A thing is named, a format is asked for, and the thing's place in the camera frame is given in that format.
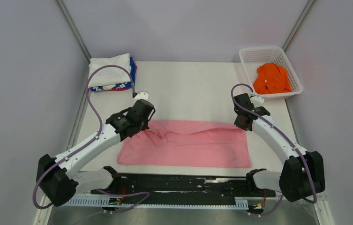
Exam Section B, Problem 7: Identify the blue printed folded t-shirt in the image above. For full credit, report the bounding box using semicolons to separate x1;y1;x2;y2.
88;56;135;92

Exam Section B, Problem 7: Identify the aluminium frame rail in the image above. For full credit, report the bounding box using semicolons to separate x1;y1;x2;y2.
43;175;327;201

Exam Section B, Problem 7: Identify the white plastic laundry basket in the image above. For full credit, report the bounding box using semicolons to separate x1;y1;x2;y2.
239;46;303;99

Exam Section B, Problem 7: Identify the white slotted cable duct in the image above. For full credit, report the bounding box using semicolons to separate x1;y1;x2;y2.
63;195;248;210

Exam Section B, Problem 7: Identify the left aluminium corner post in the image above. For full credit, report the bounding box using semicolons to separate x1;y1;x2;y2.
55;0;91;64

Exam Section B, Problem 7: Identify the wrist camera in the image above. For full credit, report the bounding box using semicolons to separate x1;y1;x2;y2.
250;95;265;105
133;91;149;100

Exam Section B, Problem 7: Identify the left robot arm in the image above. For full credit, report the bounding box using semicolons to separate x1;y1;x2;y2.
33;99;155;206

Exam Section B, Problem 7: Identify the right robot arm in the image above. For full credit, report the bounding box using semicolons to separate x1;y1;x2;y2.
232;93;325;202

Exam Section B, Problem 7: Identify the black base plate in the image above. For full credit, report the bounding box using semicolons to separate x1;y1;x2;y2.
104;173;276;204

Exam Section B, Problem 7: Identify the right aluminium corner post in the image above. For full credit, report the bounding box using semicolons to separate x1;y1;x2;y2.
282;0;317;52

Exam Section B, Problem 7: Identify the orange t-shirt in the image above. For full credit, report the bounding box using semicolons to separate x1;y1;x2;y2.
253;63;292;95

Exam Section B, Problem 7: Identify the aluminium corner post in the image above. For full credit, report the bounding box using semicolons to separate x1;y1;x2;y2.
55;0;91;64
282;0;317;52

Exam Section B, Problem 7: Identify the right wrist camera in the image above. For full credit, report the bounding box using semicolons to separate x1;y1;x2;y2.
250;95;265;105

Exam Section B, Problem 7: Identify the pink t-shirt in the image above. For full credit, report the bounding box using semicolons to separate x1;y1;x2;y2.
117;120;252;168

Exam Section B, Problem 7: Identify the white folded t-shirt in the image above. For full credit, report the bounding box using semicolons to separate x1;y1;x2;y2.
88;53;131;88

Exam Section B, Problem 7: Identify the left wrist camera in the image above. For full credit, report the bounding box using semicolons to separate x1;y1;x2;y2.
133;91;149;100

